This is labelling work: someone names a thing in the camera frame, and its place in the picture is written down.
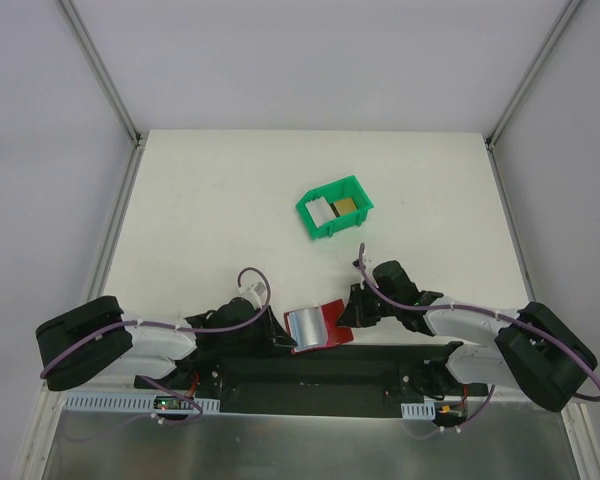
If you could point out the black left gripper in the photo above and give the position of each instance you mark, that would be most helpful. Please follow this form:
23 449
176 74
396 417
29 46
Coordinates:
271 329

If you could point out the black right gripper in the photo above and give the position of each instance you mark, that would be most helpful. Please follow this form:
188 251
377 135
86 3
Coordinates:
358 307

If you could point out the red leather card holder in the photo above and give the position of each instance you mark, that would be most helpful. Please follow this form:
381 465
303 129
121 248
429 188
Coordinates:
316 328

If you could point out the green plastic bin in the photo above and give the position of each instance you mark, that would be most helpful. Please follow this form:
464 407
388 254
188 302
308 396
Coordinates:
346 187

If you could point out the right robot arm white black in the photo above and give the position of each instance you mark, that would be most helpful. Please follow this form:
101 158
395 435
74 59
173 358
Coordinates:
528 349

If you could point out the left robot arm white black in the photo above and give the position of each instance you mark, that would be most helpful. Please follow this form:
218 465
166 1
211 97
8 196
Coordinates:
98 339

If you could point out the gold card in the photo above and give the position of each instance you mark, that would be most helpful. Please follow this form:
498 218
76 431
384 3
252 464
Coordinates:
344 206

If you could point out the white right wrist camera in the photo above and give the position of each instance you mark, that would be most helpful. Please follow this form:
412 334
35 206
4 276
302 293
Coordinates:
360 264

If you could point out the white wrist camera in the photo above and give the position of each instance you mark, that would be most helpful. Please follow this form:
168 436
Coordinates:
360 264
259 290

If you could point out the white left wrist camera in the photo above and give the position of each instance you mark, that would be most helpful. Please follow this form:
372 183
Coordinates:
259 290

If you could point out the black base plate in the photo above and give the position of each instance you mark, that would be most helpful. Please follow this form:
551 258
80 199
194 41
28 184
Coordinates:
345 381

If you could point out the right white cable duct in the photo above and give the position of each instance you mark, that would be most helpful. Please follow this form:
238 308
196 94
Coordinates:
425 411

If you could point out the white cable duct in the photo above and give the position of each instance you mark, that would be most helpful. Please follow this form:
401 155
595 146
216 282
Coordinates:
127 403
425 411

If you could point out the left white cable duct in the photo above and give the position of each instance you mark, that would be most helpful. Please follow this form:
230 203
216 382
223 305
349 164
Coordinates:
127 403

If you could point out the left aluminium frame post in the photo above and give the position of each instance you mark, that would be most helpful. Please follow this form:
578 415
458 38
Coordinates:
99 69

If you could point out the aluminium frame post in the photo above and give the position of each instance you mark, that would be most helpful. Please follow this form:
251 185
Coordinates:
531 75
99 69

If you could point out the right aluminium frame post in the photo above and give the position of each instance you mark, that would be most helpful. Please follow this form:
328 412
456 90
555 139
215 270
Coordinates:
531 75

